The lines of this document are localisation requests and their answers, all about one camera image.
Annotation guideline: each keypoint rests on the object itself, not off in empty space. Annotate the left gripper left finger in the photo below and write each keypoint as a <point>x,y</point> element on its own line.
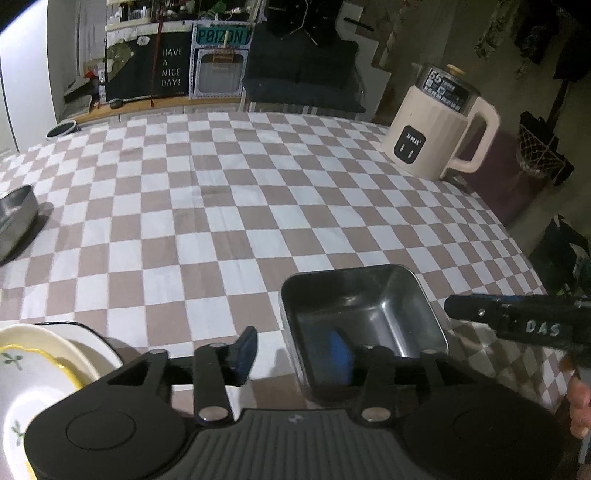
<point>219,366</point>

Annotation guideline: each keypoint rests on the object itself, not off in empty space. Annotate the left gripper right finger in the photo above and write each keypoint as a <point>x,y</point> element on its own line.
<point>390,387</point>

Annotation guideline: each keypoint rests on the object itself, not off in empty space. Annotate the rectangular steel container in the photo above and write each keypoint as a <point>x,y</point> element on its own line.
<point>19,210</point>
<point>334,318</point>

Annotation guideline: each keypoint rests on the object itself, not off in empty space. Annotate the cream two-handled ceramic bowl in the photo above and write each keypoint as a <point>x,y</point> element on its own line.
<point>36,337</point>

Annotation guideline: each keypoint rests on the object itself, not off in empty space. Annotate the floral yellow-rimmed ceramic bowl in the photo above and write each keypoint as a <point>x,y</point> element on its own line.
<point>31,381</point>

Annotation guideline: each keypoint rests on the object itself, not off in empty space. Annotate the person's right hand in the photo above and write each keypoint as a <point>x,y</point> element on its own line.
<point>579,397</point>

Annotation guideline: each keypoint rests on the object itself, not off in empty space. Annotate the white plate black rim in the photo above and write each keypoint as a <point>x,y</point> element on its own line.
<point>97,350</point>

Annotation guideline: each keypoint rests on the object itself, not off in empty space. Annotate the checkered brown white tablecloth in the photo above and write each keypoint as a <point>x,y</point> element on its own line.
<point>175,231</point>

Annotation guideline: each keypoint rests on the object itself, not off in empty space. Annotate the beige electric kettle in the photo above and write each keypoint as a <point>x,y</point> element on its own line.
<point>426,134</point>

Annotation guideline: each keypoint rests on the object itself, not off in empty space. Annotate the low wooden tv cabinet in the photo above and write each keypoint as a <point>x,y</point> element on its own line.
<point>174,105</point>

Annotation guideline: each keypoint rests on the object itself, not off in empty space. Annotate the dark grey trash bin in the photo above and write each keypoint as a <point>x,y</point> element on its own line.
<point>64,128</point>

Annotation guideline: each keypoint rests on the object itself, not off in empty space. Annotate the poizon blue white box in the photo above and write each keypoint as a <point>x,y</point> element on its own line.
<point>218,58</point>

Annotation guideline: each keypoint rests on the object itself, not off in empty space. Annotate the black have a nice day sign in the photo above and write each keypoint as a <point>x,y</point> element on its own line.
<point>171,74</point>

